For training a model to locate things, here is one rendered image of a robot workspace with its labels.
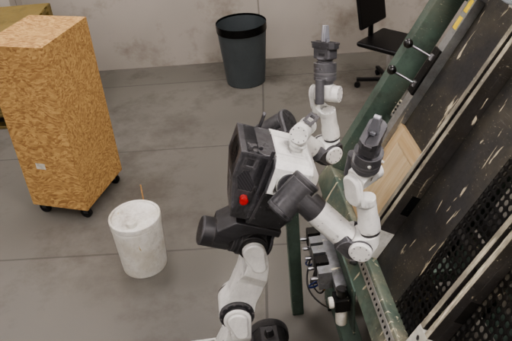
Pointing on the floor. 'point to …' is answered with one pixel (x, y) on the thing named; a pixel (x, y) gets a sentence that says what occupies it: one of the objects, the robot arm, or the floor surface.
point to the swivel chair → (366, 15)
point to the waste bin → (243, 49)
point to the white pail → (139, 237)
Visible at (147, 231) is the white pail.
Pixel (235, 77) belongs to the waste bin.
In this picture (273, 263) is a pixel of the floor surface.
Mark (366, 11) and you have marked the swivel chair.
